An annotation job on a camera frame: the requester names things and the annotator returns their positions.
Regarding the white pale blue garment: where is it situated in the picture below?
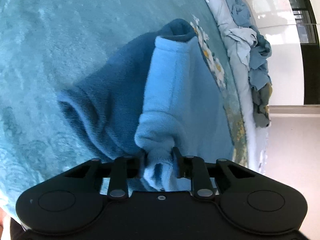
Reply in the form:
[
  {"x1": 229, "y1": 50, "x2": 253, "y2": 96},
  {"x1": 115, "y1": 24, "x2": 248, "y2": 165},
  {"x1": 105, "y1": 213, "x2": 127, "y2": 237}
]
[{"x1": 223, "y1": 27, "x2": 258, "y2": 70}]

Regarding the light blue shirt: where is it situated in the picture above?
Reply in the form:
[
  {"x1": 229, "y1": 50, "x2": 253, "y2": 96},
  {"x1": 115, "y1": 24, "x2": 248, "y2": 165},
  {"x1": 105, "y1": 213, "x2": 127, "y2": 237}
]
[{"x1": 224, "y1": 0, "x2": 272, "y2": 91}]

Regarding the blue fleece garment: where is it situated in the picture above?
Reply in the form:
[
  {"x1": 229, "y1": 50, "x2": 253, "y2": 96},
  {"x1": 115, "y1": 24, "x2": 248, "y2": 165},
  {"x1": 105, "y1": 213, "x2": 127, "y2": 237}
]
[{"x1": 57, "y1": 19, "x2": 234, "y2": 191}]

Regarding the teal floral bed sheet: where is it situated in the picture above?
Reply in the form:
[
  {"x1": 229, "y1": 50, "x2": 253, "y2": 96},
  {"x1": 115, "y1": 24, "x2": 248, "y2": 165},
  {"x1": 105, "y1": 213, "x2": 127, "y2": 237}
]
[{"x1": 1, "y1": 0, "x2": 248, "y2": 216}]

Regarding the grey green garment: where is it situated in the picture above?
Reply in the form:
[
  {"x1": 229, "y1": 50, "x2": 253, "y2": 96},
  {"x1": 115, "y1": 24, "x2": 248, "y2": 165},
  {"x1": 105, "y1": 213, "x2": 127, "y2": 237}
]
[{"x1": 252, "y1": 83, "x2": 272, "y2": 128}]

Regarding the white glossy sliding wardrobe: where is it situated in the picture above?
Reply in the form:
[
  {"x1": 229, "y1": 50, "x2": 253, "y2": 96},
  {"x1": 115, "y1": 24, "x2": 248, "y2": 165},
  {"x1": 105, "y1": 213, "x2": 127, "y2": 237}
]
[{"x1": 246, "y1": 0, "x2": 319, "y2": 106}]

